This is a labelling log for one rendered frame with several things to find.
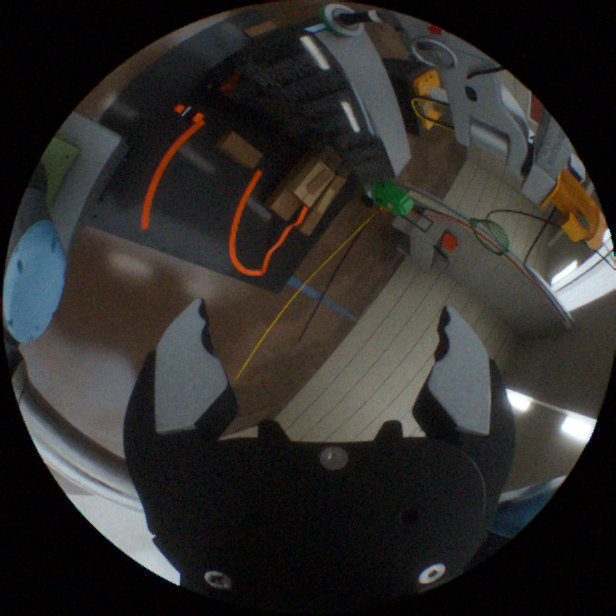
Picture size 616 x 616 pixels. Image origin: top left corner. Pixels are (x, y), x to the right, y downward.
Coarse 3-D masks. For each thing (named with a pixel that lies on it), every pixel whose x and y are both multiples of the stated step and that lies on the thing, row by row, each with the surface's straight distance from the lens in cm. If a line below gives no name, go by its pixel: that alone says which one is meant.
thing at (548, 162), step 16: (544, 112) 97; (544, 128) 93; (560, 128) 86; (528, 144) 117; (544, 144) 95; (560, 144) 91; (528, 160) 113; (544, 160) 102; (560, 160) 97; (528, 176) 114; (544, 176) 108; (528, 192) 125; (544, 192) 117
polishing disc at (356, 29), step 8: (328, 8) 98; (336, 8) 102; (344, 8) 106; (328, 16) 95; (336, 16) 99; (336, 24) 96; (344, 24) 100; (360, 24) 109; (344, 32) 97; (352, 32) 101; (360, 32) 106
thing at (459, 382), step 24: (456, 312) 12; (456, 336) 10; (456, 360) 9; (480, 360) 9; (432, 384) 7; (456, 384) 8; (480, 384) 8; (432, 408) 7; (456, 408) 7; (480, 408) 8; (432, 432) 8; (480, 432) 7
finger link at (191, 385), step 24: (192, 312) 11; (168, 336) 10; (192, 336) 9; (168, 360) 8; (192, 360) 8; (216, 360) 8; (168, 384) 8; (192, 384) 7; (216, 384) 7; (168, 408) 7; (192, 408) 7; (216, 408) 7; (168, 432) 7; (216, 432) 7
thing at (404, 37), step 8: (376, 8) 87; (384, 8) 86; (384, 16) 88; (392, 16) 86; (392, 24) 89; (400, 24) 87; (400, 32) 90; (408, 40) 91; (408, 48) 94; (416, 48) 92; (424, 48) 104; (408, 56) 93
